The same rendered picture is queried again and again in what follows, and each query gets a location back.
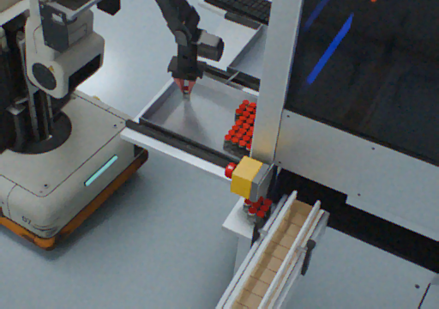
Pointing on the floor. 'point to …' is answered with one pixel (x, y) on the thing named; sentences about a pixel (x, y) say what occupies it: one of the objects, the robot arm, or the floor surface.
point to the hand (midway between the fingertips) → (186, 89)
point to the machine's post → (274, 80)
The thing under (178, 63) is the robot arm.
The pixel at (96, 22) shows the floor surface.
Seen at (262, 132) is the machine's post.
